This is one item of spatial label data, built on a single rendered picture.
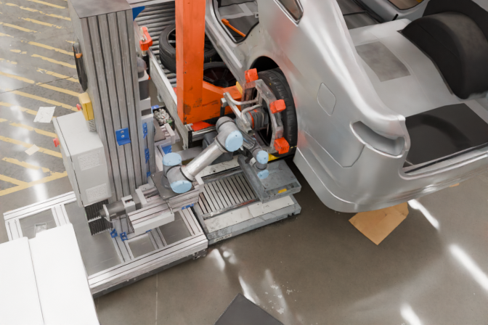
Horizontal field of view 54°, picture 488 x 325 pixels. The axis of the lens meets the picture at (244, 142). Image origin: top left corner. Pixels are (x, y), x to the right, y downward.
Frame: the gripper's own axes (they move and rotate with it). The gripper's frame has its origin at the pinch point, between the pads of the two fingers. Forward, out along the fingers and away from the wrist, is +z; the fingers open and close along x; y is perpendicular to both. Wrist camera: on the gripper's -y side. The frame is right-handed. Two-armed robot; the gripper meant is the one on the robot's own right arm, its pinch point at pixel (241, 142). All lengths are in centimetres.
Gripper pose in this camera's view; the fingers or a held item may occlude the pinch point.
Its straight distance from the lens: 338.9
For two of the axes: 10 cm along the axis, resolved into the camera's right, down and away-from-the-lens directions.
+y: 0.9, -7.0, -7.1
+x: -9.0, 2.5, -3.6
